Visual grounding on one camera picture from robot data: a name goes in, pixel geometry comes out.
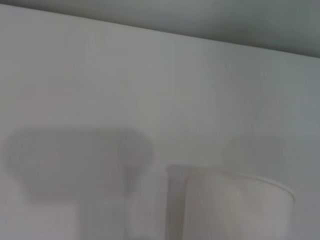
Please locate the white paper cup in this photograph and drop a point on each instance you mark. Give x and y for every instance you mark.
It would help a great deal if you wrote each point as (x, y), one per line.
(237, 207)

